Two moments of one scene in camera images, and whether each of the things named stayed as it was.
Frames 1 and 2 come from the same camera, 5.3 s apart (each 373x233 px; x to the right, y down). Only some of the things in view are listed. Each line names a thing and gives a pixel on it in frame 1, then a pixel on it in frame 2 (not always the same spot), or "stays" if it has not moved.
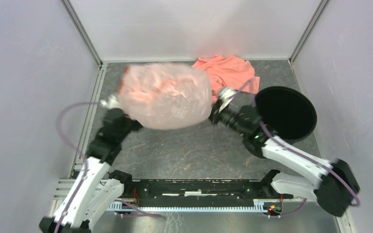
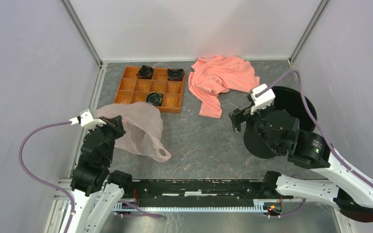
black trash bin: [288, 114] stays
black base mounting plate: [201, 192] stays
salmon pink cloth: [228, 72] stays
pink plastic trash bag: [164, 96] -> [143, 124]
